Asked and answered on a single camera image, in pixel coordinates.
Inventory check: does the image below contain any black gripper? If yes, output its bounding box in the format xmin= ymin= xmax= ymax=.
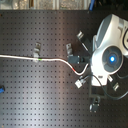
xmin=68 ymin=56 xmax=90 ymax=64

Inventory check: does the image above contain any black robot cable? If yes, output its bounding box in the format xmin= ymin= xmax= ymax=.
xmin=83 ymin=73 xmax=128 ymax=100

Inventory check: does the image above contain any grey clip right lower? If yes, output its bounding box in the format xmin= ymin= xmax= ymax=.
xmin=113 ymin=82 xmax=119 ymax=91

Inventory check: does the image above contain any blue object at edge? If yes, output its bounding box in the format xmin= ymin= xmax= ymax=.
xmin=0 ymin=86 xmax=5 ymax=93

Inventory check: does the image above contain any grey cable clip upper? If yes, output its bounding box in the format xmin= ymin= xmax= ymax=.
xmin=77 ymin=31 xmax=84 ymax=39

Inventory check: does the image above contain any grey cable clip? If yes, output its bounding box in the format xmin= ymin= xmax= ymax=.
xmin=66 ymin=43 xmax=73 ymax=55
xmin=77 ymin=31 xmax=84 ymax=39
xmin=33 ymin=42 xmax=41 ymax=62

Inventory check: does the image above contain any white cable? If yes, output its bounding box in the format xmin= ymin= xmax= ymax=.
xmin=0 ymin=54 xmax=90 ymax=75

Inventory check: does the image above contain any white connector plug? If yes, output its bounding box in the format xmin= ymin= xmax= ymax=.
xmin=75 ymin=79 xmax=83 ymax=88

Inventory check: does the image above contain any grey cable clip middle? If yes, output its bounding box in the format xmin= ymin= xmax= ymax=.
xmin=66 ymin=43 xmax=73 ymax=55

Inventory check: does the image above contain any grey cable clip left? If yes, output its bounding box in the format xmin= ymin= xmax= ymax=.
xmin=33 ymin=42 xmax=41 ymax=62

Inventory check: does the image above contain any grey clip lower bottom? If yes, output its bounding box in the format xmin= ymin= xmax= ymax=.
xmin=90 ymin=98 xmax=100 ymax=112

